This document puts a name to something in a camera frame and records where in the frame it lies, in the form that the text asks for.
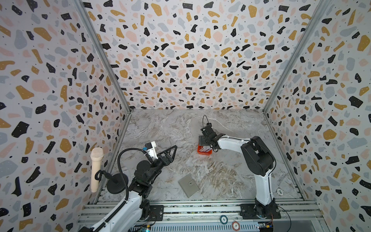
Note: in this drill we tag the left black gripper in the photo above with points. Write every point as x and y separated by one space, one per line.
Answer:
160 156

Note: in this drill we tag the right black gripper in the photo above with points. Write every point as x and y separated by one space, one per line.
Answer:
206 137

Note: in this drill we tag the red card tray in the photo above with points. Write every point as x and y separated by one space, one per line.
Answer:
202 153

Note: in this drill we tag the beige leather card holder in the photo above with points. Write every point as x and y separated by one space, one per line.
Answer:
188 185

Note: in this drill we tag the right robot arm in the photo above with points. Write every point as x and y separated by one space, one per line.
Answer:
259 159

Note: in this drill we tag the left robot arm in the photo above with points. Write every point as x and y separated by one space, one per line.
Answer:
135 206

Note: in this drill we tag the stack of cards in tray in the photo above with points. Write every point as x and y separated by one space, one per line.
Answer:
205 149

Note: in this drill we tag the beige microphone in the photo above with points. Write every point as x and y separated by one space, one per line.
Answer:
96 156

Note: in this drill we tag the red round sticker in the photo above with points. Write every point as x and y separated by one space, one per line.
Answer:
236 226

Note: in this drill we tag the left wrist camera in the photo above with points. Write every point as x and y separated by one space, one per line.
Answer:
150 150

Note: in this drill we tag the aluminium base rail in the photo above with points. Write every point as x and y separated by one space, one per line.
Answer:
292 215

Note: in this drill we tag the round sticker on rail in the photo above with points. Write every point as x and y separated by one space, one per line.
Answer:
223 219

